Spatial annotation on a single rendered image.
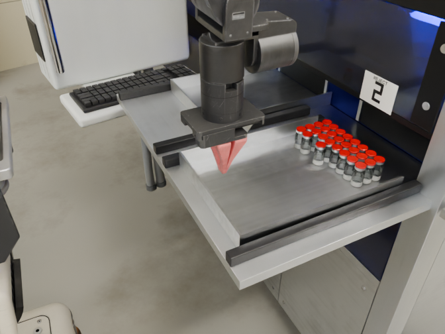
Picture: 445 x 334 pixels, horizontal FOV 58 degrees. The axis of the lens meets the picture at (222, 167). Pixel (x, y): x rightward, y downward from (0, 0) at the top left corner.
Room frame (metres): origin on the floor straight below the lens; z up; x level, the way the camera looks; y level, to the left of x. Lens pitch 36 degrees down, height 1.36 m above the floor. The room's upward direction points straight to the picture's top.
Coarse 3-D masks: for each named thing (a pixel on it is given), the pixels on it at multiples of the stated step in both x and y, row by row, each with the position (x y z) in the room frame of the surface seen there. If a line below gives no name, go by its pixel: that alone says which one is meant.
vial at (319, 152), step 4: (316, 144) 0.68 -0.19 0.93; (320, 144) 0.68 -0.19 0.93; (324, 144) 0.68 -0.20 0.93; (316, 148) 0.68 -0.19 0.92; (320, 148) 0.67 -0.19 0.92; (324, 148) 0.67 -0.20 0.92; (316, 152) 0.67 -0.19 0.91; (320, 152) 0.67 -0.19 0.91; (324, 152) 0.67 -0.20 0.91; (316, 156) 0.67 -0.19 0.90; (320, 156) 0.67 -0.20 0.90; (316, 160) 0.67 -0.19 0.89; (320, 160) 0.67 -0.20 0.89; (316, 164) 0.67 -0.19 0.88; (320, 164) 0.67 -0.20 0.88
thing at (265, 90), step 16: (176, 80) 1.03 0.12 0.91; (192, 80) 1.05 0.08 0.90; (256, 80) 1.09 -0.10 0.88; (272, 80) 1.09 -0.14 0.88; (288, 80) 1.09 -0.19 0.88; (176, 96) 0.99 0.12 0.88; (192, 96) 0.99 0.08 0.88; (256, 96) 0.99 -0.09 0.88; (272, 96) 0.99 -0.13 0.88; (288, 96) 0.99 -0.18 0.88; (304, 96) 0.99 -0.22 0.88; (320, 96) 0.93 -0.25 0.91; (272, 112) 0.87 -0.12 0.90
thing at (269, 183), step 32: (288, 128) 0.78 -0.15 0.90; (192, 160) 0.68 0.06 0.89; (256, 160) 0.69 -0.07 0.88; (288, 160) 0.69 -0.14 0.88; (224, 192) 0.58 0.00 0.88; (256, 192) 0.58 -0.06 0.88; (288, 192) 0.58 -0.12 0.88; (320, 192) 0.58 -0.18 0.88; (352, 192) 0.58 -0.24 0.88; (224, 224) 0.49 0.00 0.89; (256, 224) 0.50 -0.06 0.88; (288, 224) 0.48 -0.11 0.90
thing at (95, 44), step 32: (32, 0) 1.19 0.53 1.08; (64, 0) 1.23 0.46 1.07; (96, 0) 1.29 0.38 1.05; (128, 0) 1.34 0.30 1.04; (160, 0) 1.41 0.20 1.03; (32, 32) 1.26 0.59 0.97; (64, 32) 1.22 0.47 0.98; (96, 32) 1.28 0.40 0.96; (128, 32) 1.34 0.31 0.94; (160, 32) 1.40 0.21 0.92; (64, 64) 1.21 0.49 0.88; (96, 64) 1.27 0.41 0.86; (128, 64) 1.33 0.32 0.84; (160, 64) 1.40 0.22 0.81
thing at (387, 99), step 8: (368, 72) 0.75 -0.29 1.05; (368, 80) 0.75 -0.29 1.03; (376, 80) 0.73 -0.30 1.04; (384, 80) 0.71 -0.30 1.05; (368, 88) 0.74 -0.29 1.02; (376, 88) 0.73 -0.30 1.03; (384, 88) 0.71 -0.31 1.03; (392, 88) 0.69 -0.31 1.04; (360, 96) 0.76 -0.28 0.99; (368, 96) 0.74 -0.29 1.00; (376, 96) 0.72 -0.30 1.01; (384, 96) 0.70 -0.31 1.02; (392, 96) 0.69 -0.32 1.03; (376, 104) 0.72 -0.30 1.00; (384, 104) 0.70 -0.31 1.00; (392, 104) 0.68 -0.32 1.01
